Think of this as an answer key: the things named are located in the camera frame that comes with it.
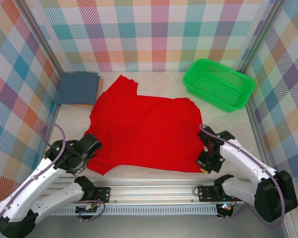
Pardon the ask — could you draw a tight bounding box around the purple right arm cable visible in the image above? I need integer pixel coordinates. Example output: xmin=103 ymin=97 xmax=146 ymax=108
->
xmin=200 ymin=123 xmax=286 ymax=229

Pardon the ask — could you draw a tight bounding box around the folded blue t-shirt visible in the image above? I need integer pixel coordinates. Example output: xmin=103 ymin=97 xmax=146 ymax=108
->
xmin=54 ymin=71 xmax=101 ymax=106

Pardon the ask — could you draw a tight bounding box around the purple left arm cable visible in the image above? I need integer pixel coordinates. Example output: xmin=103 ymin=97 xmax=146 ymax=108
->
xmin=0 ymin=122 xmax=106 ymax=224

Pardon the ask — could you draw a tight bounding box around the white slotted cable duct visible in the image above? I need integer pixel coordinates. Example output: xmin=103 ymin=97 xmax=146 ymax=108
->
xmin=47 ymin=207 xmax=218 ymax=216

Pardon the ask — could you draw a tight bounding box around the green plastic basket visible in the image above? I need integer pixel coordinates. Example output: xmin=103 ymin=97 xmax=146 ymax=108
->
xmin=182 ymin=59 xmax=256 ymax=114

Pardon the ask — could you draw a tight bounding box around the small circuit board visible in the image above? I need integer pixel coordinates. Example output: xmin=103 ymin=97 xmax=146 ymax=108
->
xmin=75 ymin=204 xmax=100 ymax=214
xmin=217 ymin=203 xmax=234 ymax=217

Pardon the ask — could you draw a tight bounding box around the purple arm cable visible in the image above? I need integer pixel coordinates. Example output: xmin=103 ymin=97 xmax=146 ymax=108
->
xmin=0 ymin=122 xmax=106 ymax=224
xmin=200 ymin=123 xmax=286 ymax=229

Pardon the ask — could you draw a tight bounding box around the aluminium corner post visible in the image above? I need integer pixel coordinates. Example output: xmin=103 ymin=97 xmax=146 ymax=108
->
xmin=17 ymin=0 xmax=64 ymax=75
xmin=238 ymin=0 xmax=285 ymax=72

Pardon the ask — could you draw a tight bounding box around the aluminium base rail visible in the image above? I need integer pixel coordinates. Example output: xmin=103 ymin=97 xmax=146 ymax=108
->
xmin=47 ymin=177 xmax=291 ymax=205

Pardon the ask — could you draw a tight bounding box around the red printed t-shirt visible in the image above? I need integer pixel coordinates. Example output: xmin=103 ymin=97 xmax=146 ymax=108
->
xmin=85 ymin=75 xmax=205 ymax=176

